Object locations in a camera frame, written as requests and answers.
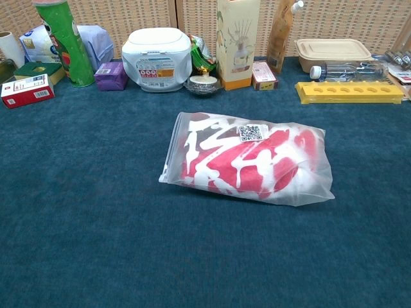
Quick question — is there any translucent zip bag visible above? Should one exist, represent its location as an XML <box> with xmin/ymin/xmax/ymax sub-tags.
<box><xmin>158</xmin><ymin>111</ymin><xmax>336</xmax><ymax>207</ymax></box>

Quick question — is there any red white printed garment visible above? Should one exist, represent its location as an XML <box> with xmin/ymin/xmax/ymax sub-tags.
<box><xmin>181</xmin><ymin>119</ymin><xmax>320</xmax><ymax>200</ymax></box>

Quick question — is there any green snack packet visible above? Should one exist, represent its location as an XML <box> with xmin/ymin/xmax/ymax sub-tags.
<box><xmin>189</xmin><ymin>33</ymin><xmax>217</xmax><ymax>76</ymax></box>

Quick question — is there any white blue snack bag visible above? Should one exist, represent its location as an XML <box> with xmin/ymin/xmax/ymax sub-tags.
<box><xmin>19</xmin><ymin>24</ymin><xmax>115</xmax><ymax>73</ymax></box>

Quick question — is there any small pink box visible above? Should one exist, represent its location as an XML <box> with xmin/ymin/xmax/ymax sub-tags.
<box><xmin>251</xmin><ymin>60</ymin><xmax>279</xmax><ymax>92</ymax></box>

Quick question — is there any tall beige orange carton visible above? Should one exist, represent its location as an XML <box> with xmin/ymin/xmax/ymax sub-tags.
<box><xmin>216</xmin><ymin>0</ymin><xmax>261</xmax><ymax>92</ymax></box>

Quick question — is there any white wet wipes tub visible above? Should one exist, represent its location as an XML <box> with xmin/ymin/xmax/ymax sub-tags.
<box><xmin>121</xmin><ymin>27</ymin><xmax>193</xmax><ymax>93</ymax></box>

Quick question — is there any small purple box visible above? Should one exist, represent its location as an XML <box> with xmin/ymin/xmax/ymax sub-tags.
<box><xmin>94</xmin><ymin>61</ymin><xmax>129</xmax><ymax>92</ymax></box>

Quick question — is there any blue carpet table cover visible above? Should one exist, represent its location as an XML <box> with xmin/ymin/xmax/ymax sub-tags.
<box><xmin>0</xmin><ymin>56</ymin><xmax>411</xmax><ymax>308</ymax></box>

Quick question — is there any brown spout pouch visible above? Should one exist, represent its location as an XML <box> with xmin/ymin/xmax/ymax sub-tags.
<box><xmin>267</xmin><ymin>0</ymin><xmax>305</xmax><ymax>75</ymax></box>

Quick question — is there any woven folding screen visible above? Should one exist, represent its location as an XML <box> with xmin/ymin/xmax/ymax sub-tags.
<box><xmin>0</xmin><ymin>0</ymin><xmax>411</xmax><ymax>60</ymax></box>

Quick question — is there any yellow ice tray mould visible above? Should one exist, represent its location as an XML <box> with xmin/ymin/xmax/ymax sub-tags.
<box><xmin>294</xmin><ymin>81</ymin><xmax>405</xmax><ymax>105</ymax></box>

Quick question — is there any beige lidded lunch container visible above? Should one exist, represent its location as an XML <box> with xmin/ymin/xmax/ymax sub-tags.
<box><xmin>294</xmin><ymin>38</ymin><xmax>373</xmax><ymax>74</ymax></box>

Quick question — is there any clear plastic water bottle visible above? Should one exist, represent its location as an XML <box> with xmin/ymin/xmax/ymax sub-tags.
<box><xmin>309</xmin><ymin>60</ymin><xmax>389</xmax><ymax>83</ymax></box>

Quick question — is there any green chips can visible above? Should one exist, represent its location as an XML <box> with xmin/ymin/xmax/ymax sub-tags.
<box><xmin>33</xmin><ymin>0</ymin><xmax>96</xmax><ymax>88</ymax></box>

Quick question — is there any green yellow sponge box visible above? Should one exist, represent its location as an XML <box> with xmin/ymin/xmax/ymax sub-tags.
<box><xmin>13</xmin><ymin>61</ymin><xmax>67</xmax><ymax>86</ymax></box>

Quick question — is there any red white carton box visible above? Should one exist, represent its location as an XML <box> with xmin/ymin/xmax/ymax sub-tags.
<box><xmin>0</xmin><ymin>73</ymin><xmax>55</xmax><ymax>109</ymax></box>

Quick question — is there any kraft spiral notebook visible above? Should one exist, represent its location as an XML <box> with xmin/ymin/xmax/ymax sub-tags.
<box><xmin>387</xmin><ymin>72</ymin><xmax>411</xmax><ymax>102</ymax></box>

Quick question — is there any white blister pack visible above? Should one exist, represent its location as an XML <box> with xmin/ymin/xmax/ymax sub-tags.
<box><xmin>372</xmin><ymin>49</ymin><xmax>411</xmax><ymax>86</ymax></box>

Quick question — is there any white paper roll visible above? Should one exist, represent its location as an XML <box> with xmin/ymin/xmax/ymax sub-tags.
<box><xmin>0</xmin><ymin>31</ymin><xmax>26</xmax><ymax>69</ymax></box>

